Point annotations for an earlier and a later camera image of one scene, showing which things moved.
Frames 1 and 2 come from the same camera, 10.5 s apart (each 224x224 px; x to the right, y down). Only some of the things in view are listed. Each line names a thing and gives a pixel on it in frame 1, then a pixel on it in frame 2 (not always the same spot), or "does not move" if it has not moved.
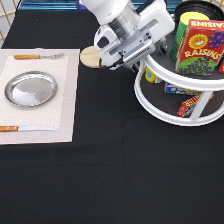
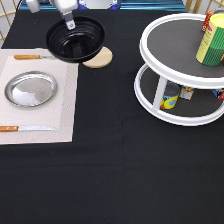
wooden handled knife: [25, 128] does not move
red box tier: [186, 109] → [221, 97]
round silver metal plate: [30, 89] does not move
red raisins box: [201, 48] → [206, 25]
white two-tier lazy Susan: [177, 98] does not move
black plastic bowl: [208, 9] → [78, 45]
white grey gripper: [156, 23] → [65, 6]
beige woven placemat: [58, 112] does not move
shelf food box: [149, 75] → [170, 95]
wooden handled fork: [33, 56] does not move
